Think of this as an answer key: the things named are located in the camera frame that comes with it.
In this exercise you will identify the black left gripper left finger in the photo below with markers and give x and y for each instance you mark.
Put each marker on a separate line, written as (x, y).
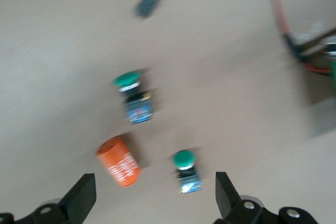
(78, 197)

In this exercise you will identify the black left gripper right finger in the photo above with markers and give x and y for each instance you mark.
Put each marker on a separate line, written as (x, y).
(228, 200)

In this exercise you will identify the orange 4680 battery cylinder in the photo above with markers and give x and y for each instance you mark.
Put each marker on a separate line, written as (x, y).
(118, 161)

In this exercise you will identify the green mushroom push button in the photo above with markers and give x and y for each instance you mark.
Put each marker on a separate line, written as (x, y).
(183, 158)
(126, 79)

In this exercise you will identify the green conveyor belt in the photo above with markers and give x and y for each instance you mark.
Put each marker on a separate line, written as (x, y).
(320, 48)

